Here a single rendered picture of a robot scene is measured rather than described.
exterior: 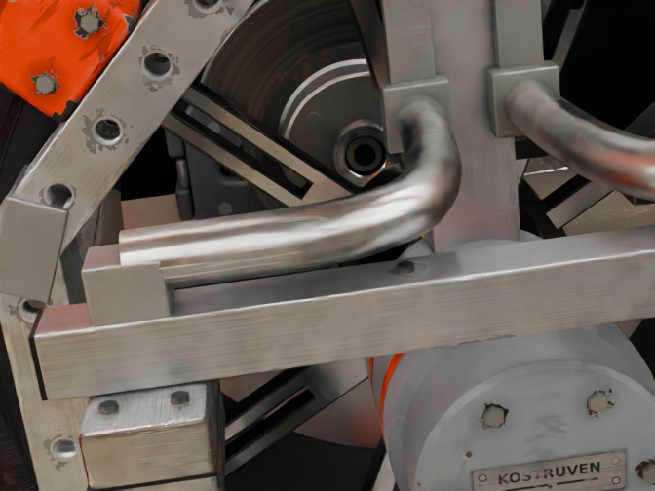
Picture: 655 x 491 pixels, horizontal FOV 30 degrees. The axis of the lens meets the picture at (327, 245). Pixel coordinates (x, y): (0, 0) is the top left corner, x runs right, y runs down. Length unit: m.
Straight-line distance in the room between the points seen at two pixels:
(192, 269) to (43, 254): 0.21
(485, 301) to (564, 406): 0.10
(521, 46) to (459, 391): 0.19
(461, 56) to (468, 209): 0.09
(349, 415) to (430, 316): 1.98
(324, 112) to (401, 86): 0.48
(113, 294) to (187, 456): 0.07
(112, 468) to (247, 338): 0.07
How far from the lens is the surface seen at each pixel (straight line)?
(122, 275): 0.48
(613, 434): 0.59
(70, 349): 0.49
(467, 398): 0.56
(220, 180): 1.15
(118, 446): 0.48
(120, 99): 0.65
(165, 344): 0.49
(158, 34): 0.65
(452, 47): 0.66
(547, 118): 0.59
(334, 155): 1.12
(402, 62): 0.65
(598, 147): 0.54
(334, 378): 0.83
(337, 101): 1.12
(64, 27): 0.65
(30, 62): 0.66
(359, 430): 2.41
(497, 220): 0.69
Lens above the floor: 1.16
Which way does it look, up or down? 20 degrees down
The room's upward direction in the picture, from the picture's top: 7 degrees counter-clockwise
